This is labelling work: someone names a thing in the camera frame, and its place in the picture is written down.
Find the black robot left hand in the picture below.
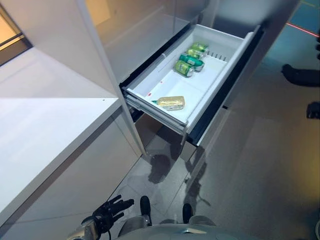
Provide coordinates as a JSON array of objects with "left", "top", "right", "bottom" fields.
[{"left": 91, "top": 194, "right": 135, "bottom": 233}]

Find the yellow tea drink bottle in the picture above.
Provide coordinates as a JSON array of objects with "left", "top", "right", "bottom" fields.
[{"left": 151, "top": 95, "right": 186, "bottom": 112}]

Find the fridge drawer with white bin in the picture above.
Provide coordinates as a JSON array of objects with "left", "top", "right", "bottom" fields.
[{"left": 119, "top": 23, "right": 265, "bottom": 161}]

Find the steel bottom fridge drawer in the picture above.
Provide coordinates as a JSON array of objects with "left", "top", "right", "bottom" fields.
[{"left": 134, "top": 113, "right": 186, "bottom": 157}]

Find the stainless steel fridge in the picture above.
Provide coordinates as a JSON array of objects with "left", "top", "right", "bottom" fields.
[{"left": 83, "top": 0, "right": 221, "bottom": 156}]

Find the grey robot left leg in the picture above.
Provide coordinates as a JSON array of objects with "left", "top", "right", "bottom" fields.
[{"left": 119, "top": 216, "right": 152, "bottom": 237}]

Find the grey robot leg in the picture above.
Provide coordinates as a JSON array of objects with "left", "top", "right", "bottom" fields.
[
  {"left": 119, "top": 216, "right": 152, "bottom": 237},
  {"left": 162, "top": 215, "right": 216, "bottom": 228}
]

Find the black robot left foot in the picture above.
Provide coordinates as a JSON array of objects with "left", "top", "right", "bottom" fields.
[{"left": 139, "top": 195, "right": 153, "bottom": 227}]

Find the black robot foot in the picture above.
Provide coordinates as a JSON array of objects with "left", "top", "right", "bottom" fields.
[
  {"left": 181, "top": 203, "right": 193, "bottom": 225},
  {"left": 139, "top": 195, "right": 153, "bottom": 227}
]

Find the black robot right foot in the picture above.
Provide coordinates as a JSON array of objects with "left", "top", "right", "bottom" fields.
[{"left": 181, "top": 203, "right": 193, "bottom": 225}]

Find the grey robot torso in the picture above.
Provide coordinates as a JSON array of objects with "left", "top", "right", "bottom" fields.
[{"left": 117, "top": 223, "right": 253, "bottom": 240}]

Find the grey robot right leg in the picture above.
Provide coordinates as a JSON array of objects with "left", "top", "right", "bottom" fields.
[{"left": 162, "top": 215, "right": 216, "bottom": 228}]

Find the white counter cabinet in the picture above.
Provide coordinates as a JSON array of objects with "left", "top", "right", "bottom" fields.
[{"left": 0, "top": 48, "right": 142, "bottom": 240}]

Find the light green drink can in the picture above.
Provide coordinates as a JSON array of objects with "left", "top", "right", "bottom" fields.
[
  {"left": 191, "top": 41, "right": 210, "bottom": 53},
  {"left": 174, "top": 59, "right": 195, "bottom": 78},
  {"left": 185, "top": 47, "right": 207, "bottom": 60}
]

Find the dark green drink can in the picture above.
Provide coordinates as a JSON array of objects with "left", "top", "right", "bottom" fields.
[{"left": 178, "top": 53, "right": 206, "bottom": 73}]

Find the white tall partition panel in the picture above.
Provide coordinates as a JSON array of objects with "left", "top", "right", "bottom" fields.
[{"left": 0, "top": 0, "right": 147, "bottom": 157}]

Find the yellow lit window panel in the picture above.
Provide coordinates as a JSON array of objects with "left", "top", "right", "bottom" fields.
[{"left": 0, "top": 4, "right": 35, "bottom": 67}]

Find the black shoe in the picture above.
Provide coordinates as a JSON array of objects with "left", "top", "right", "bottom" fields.
[
  {"left": 306, "top": 101, "right": 320, "bottom": 120},
  {"left": 281, "top": 63, "right": 320, "bottom": 88}
]

